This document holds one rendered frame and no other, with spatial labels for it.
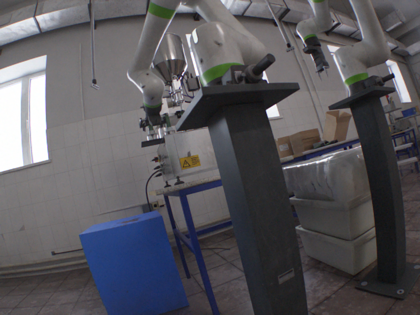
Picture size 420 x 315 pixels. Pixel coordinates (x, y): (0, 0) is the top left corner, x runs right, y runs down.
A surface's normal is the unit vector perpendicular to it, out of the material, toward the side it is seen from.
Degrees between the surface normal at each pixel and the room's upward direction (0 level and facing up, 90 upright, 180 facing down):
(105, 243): 90
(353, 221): 96
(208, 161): 90
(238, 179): 90
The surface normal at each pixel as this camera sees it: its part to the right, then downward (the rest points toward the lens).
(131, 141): 0.31, -0.16
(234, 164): -0.91, 0.20
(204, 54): -0.60, 0.08
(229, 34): 0.61, -0.23
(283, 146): -0.01, -0.08
